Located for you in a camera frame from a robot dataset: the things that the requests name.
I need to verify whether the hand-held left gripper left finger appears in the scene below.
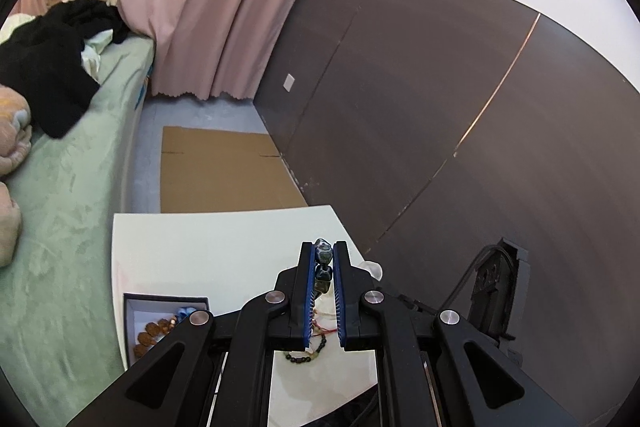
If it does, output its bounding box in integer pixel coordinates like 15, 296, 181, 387
65, 241, 321, 427

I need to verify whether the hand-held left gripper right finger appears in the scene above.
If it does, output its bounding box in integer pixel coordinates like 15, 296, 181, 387
332, 241, 581, 427

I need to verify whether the red string bracelet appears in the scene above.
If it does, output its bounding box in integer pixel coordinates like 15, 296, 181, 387
312, 313, 339, 337

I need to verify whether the dark stone bead bracelet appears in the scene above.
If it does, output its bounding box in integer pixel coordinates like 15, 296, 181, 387
310, 237, 335, 308

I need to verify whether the black bead bracelet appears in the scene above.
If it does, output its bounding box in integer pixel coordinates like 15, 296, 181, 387
285, 336, 329, 366

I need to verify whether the heap of mixed jewelry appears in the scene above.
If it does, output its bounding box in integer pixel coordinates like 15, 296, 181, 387
132, 306, 197, 359

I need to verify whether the black jewelry box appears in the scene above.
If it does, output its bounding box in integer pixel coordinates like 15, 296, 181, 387
122, 292, 211, 369

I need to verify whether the white side table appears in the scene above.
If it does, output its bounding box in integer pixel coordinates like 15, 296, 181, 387
111, 204, 383, 427

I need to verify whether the brown cardboard sheet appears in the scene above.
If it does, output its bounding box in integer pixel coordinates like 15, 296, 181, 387
159, 125, 309, 213

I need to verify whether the bed with green cover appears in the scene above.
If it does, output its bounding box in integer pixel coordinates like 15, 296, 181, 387
0, 14, 157, 410

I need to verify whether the pale white cloth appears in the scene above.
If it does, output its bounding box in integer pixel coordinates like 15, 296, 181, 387
80, 30, 115, 84

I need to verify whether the peach fleece blanket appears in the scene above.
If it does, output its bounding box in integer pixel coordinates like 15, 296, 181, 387
0, 86, 35, 269

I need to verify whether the black garment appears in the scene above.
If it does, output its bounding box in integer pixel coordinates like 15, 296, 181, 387
0, 0, 132, 139

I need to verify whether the black cable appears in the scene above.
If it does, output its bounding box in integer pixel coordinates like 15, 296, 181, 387
448, 245, 503, 312

